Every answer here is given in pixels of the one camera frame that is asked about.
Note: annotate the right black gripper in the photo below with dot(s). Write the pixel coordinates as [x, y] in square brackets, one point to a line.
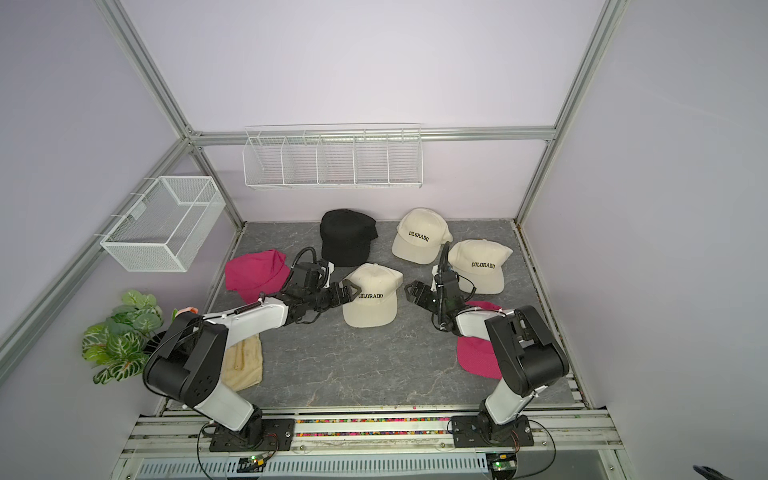
[416, 285]

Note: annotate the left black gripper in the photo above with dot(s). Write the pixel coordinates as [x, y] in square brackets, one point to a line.
[334, 287]

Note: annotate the cream colorado cap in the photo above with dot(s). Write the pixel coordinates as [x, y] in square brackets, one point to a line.
[420, 235]
[376, 304]

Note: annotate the black cap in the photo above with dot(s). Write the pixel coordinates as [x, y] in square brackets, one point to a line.
[346, 237]

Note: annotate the cream Colorado cap back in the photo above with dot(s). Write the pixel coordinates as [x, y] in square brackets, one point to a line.
[420, 235]

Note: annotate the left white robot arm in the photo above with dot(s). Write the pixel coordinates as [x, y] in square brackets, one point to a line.
[186, 365]

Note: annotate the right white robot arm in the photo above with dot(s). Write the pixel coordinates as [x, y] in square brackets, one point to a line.
[525, 350]

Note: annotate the cream cap right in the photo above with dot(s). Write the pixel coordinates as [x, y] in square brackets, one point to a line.
[479, 263]

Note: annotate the pink cap right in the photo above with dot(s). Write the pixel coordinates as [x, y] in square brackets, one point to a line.
[476, 354]

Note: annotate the pink cap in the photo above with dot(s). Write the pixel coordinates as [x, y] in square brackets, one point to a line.
[476, 354]
[256, 274]

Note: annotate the pink cap left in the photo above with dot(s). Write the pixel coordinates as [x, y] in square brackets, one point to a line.
[256, 274]

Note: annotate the beige cap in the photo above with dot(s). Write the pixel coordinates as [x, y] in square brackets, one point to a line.
[243, 364]

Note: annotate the pink artificial tulip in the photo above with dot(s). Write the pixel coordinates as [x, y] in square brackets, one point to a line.
[178, 312]

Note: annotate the green potted plant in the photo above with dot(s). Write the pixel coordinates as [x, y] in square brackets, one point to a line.
[116, 346]

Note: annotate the white wire shelf basket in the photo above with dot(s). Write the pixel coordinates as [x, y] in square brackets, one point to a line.
[346, 155]

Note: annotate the white wire side basket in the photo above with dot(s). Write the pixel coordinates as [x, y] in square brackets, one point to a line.
[163, 231]

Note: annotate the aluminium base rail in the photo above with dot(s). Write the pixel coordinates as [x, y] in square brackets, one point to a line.
[368, 443]

